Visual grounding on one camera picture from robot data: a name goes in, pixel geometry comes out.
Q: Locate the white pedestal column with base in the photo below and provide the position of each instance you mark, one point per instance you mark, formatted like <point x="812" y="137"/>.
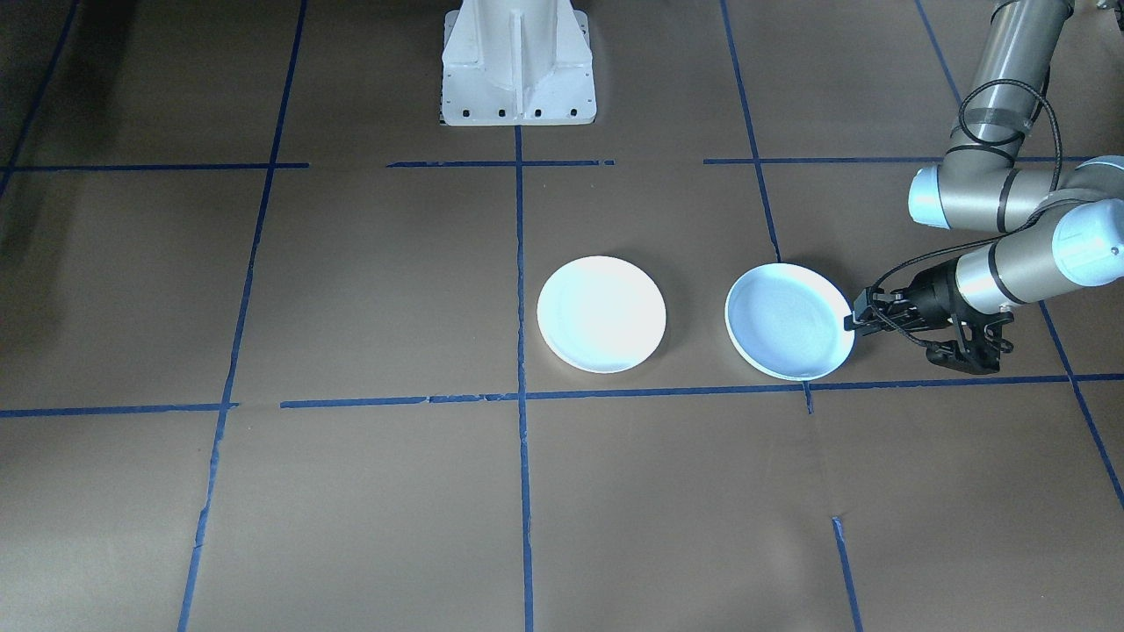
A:
<point x="518" y="61"/>

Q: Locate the light blue round plate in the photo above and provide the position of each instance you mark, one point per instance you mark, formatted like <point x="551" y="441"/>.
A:
<point x="790" y="320"/>
<point x="790" y="378"/>

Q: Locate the white round plate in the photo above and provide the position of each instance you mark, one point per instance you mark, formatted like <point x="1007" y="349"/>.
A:
<point x="601" y="314"/>

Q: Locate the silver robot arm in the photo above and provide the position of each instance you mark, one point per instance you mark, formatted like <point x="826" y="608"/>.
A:
<point x="1010" y="70"/>

